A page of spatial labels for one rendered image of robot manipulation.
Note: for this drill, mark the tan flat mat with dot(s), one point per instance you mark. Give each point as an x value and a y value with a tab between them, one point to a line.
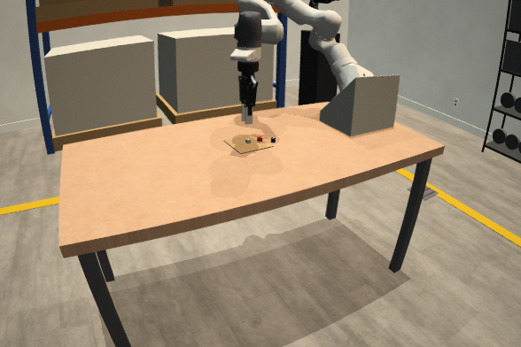
242	147

